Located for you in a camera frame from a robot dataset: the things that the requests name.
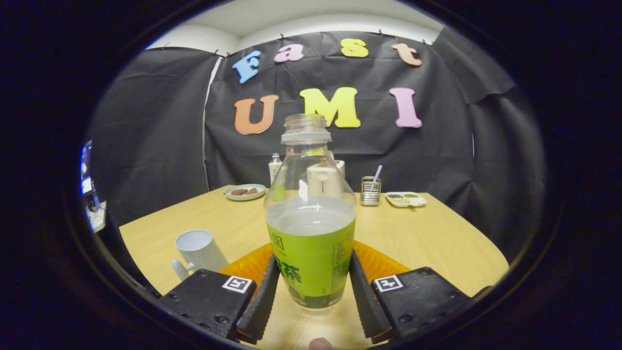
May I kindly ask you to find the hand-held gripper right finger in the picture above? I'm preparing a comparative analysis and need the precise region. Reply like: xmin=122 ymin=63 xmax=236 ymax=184
xmin=349 ymin=240 xmax=492 ymax=343

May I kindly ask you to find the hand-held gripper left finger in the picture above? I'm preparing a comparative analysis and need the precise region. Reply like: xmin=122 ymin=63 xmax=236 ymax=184
xmin=158 ymin=242 xmax=281 ymax=344

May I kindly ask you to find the green label juice bottle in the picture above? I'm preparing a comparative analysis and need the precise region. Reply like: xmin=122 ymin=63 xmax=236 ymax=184
xmin=263 ymin=113 xmax=358 ymax=310

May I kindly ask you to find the white cup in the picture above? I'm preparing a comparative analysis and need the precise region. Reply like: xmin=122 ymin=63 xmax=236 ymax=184
xmin=172 ymin=229 xmax=229 ymax=281

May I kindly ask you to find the capped green label bottle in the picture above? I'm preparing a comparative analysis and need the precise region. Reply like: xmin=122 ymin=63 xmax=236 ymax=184
xmin=268 ymin=153 xmax=283 ymax=185

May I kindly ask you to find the wooden table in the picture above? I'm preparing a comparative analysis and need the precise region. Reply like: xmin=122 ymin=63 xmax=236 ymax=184
xmin=119 ymin=185 xmax=510 ymax=350

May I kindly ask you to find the pale green plate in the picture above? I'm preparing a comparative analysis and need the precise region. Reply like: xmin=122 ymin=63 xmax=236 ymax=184
xmin=225 ymin=184 xmax=267 ymax=201

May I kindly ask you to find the white divided snack tray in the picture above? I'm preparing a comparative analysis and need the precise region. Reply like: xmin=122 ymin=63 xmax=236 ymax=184
xmin=386 ymin=192 xmax=428 ymax=208

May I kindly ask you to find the white toaster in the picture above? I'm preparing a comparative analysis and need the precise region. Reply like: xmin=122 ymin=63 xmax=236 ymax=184
xmin=306 ymin=158 xmax=346 ymax=197

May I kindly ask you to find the white side desk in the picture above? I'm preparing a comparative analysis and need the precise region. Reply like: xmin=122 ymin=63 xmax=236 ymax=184
xmin=87 ymin=199 xmax=107 ymax=233

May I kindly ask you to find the black backdrop cloth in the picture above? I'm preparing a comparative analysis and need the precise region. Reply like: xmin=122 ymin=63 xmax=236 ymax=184
xmin=90 ymin=30 xmax=547 ymax=263

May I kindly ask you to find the computer monitor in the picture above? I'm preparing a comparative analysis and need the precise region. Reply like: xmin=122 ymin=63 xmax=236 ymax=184
xmin=80 ymin=141 xmax=94 ymax=195

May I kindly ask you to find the wire mesh holder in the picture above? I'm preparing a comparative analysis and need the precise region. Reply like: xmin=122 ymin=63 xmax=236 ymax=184
xmin=361 ymin=176 xmax=382 ymax=207

